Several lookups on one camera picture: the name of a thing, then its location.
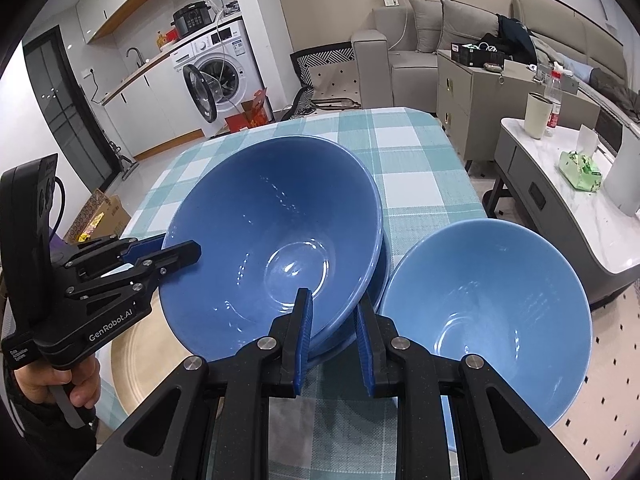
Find person's left hand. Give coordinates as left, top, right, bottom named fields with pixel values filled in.
left=13, top=356, right=101, bottom=408

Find white washing machine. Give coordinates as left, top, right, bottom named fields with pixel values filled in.
left=170, top=16, right=264, bottom=138

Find cardboard box with snacks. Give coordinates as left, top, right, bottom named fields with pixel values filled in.
left=63, top=188, right=130, bottom=245

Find white marble coffee table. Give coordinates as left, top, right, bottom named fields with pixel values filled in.
left=495, top=118, right=640, bottom=310

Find black rice cooker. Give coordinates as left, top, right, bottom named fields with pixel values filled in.
left=171, top=1, right=212, bottom=39

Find white electric kettle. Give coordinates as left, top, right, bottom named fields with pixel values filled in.
left=602, top=127, right=640, bottom=217

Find large dark blue bowl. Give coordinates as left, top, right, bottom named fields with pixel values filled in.
left=304, top=234, right=392, bottom=361

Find cream tumbler cup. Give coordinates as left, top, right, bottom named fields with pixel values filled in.
left=524, top=92, right=553, bottom=140

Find beige plate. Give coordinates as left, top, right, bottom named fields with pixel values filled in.
left=111, top=292, right=191, bottom=415

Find white kitchen cabinets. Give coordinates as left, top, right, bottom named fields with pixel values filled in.
left=104, top=55, right=204, bottom=158

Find teal checkered tablecloth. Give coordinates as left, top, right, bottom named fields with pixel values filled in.
left=114, top=108, right=484, bottom=479

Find light blue ribbed bowl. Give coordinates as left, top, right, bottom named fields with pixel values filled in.
left=378, top=219, right=592, bottom=426

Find red label water bottle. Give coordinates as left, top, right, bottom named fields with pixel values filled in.
left=544, top=66, right=562, bottom=136

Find grey side cabinet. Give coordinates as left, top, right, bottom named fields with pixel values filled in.
left=435, top=49, right=601, bottom=162

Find red cardboard box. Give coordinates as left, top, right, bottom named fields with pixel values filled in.
left=226, top=89, right=271, bottom=132

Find grey sofa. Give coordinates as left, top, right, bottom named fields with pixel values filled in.
left=352, top=0, right=629, bottom=113

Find green tissue pack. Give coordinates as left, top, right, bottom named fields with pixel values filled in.
left=558, top=152, right=602, bottom=193

